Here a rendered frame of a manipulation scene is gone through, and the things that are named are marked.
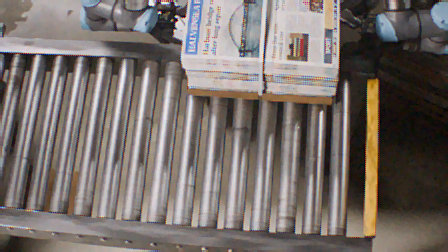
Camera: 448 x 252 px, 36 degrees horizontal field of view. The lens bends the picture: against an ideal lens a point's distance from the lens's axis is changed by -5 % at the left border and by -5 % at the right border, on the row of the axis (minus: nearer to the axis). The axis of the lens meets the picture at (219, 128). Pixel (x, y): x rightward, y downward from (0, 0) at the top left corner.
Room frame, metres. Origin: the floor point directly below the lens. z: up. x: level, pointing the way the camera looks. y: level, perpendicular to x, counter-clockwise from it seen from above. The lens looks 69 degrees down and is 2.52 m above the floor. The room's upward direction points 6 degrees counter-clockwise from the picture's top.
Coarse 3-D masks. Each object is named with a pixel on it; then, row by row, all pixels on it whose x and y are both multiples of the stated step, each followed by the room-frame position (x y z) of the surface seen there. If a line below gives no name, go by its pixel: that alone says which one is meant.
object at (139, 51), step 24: (0, 48) 1.00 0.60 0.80; (24, 48) 0.99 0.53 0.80; (48, 48) 0.98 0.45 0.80; (72, 48) 0.97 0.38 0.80; (96, 48) 0.95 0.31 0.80; (120, 48) 0.94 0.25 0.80; (144, 48) 0.94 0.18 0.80; (168, 48) 0.93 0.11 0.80; (72, 72) 0.95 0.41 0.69; (360, 72) 0.79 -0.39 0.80
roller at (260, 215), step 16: (272, 112) 0.71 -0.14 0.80; (272, 128) 0.66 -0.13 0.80; (256, 144) 0.63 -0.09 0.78; (272, 144) 0.62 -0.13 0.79; (256, 160) 0.58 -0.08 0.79; (272, 160) 0.58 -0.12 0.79; (256, 176) 0.54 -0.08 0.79; (272, 176) 0.54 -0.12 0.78; (256, 192) 0.50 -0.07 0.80; (256, 208) 0.46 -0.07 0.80; (256, 224) 0.41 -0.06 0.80
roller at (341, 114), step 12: (348, 84) 0.76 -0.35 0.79; (336, 96) 0.73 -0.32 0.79; (348, 96) 0.73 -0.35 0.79; (336, 108) 0.70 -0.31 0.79; (348, 108) 0.69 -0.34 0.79; (336, 120) 0.66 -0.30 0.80; (348, 120) 0.66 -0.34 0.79; (336, 132) 0.63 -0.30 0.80; (348, 132) 0.63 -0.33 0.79; (336, 144) 0.60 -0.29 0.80; (348, 144) 0.60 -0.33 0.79; (336, 156) 0.57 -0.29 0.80; (348, 156) 0.56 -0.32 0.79; (336, 168) 0.53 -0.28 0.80; (348, 168) 0.53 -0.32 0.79; (336, 180) 0.50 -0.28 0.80; (348, 180) 0.50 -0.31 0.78; (336, 192) 0.47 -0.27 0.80; (336, 204) 0.44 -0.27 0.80; (336, 216) 0.41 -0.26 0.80; (336, 228) 0.38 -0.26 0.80
